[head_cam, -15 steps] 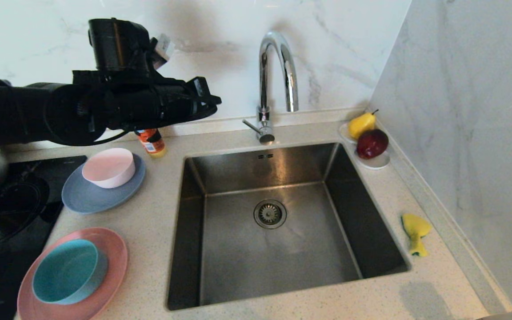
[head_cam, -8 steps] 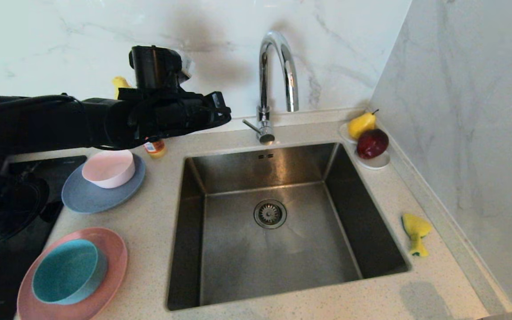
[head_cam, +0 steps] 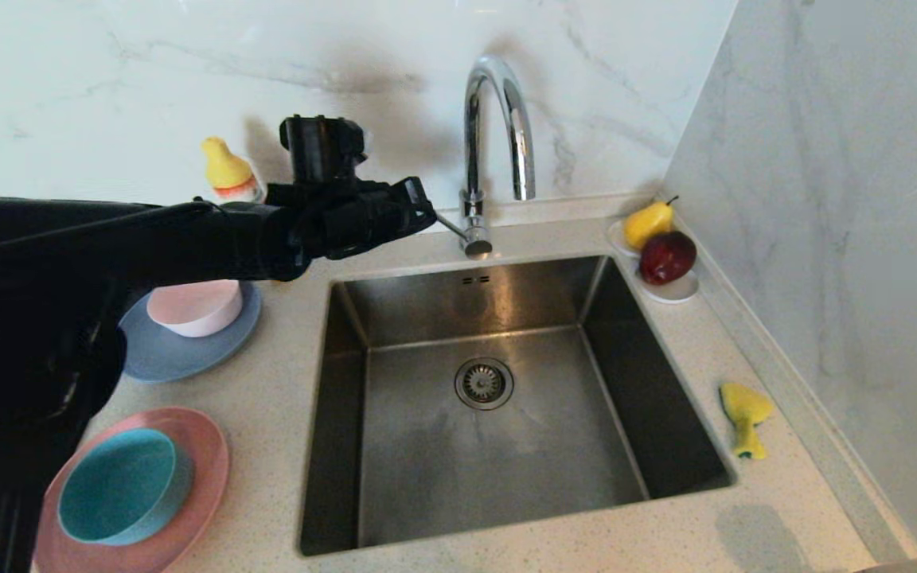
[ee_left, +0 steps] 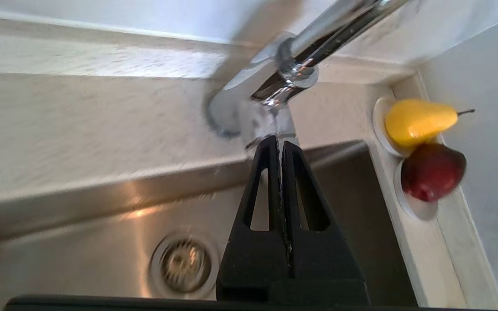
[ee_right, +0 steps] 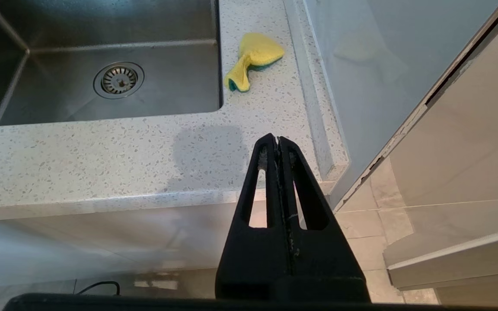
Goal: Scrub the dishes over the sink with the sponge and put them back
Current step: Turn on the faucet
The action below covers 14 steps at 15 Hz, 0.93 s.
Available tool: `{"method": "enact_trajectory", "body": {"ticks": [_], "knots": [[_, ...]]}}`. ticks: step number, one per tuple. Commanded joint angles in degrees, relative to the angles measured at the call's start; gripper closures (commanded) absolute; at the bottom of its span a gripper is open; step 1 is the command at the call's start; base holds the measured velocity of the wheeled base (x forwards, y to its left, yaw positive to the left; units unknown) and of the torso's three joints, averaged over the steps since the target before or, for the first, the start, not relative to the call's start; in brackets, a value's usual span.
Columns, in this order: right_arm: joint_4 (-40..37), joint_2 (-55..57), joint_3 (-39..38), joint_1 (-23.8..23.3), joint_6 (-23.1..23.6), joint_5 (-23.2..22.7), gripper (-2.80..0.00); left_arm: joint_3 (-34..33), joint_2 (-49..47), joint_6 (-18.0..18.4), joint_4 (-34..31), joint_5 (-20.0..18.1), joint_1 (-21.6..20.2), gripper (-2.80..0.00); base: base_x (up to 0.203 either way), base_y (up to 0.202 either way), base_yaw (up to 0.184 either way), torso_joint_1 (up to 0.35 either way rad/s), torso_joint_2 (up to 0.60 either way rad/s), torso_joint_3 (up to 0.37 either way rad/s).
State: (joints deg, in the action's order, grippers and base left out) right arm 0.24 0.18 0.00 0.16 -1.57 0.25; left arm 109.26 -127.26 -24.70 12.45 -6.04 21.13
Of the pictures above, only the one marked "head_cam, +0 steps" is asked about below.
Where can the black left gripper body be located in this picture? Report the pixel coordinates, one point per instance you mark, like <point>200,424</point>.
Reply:
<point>331,223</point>

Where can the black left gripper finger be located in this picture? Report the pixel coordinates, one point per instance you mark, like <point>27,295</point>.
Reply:
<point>407,199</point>
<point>403,232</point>

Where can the yellow orange dish soap bottle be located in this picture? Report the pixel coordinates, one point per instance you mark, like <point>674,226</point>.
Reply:
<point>228,171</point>

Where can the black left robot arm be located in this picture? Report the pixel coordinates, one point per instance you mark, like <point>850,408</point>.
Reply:
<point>68,318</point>

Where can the round metal sink strainer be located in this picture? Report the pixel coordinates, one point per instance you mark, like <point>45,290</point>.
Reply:
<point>484,383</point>

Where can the stainless steel sink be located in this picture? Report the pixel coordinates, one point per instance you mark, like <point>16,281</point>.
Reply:
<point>427,446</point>

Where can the yellow green sponge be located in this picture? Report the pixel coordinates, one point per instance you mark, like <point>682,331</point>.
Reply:
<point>745,406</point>

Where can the chrome gooseneck faucet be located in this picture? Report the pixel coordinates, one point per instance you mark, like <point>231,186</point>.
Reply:
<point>472,143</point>

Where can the pink bowl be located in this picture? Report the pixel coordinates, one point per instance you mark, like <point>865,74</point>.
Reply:
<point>196,310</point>

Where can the blue grey plate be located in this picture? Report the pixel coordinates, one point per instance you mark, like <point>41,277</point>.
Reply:
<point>188,358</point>

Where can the yellow pear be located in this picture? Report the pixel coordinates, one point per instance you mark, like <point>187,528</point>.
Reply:
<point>648,224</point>

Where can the dark red apple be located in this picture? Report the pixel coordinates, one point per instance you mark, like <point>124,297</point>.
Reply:
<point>665,259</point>

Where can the pink plate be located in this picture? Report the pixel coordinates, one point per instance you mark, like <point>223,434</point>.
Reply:
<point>208,461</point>

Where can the small white fruit dish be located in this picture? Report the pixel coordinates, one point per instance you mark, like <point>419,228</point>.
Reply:
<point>673,290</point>

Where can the teal bowl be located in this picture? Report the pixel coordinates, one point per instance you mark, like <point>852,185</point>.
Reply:
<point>120,485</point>

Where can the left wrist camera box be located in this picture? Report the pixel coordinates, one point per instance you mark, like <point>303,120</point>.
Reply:
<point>319,151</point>

